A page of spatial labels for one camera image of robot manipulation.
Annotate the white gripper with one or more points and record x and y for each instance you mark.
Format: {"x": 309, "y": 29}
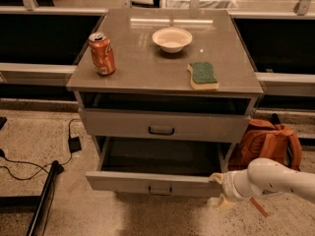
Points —
{"x": 228, "y": 187}

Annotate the grey drawer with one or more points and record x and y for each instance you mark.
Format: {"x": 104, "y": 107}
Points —
{"x": 162, "y": 125}
{"x": 160, "y": 167}

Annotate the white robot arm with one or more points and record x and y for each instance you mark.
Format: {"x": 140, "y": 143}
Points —
{"x": 262, "y": 178}

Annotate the grey drawer cabinet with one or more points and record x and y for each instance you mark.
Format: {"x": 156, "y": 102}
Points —
{"x": 148, "y": 79}

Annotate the grey top drawer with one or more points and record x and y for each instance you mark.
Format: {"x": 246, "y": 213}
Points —
{"x": 162, "y": 125}

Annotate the orange backpack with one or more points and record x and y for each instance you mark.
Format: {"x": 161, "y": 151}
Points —
{"x": 269, "y": 139}

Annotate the green yellow sponge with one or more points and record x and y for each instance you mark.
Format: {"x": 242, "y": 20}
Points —
{"x": 202, "y": 76}

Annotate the black power adapter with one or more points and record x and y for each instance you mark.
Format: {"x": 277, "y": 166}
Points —
{"x": 74, "y": 144}

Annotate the white bowl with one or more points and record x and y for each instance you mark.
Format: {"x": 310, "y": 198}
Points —
{"x": 172, "y": 40}

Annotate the black stand leg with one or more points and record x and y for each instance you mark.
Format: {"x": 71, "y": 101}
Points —
{"x": 38, "y": 207}

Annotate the orange soda can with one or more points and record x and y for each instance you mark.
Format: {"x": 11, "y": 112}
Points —
{"x": 102, "y": 53}

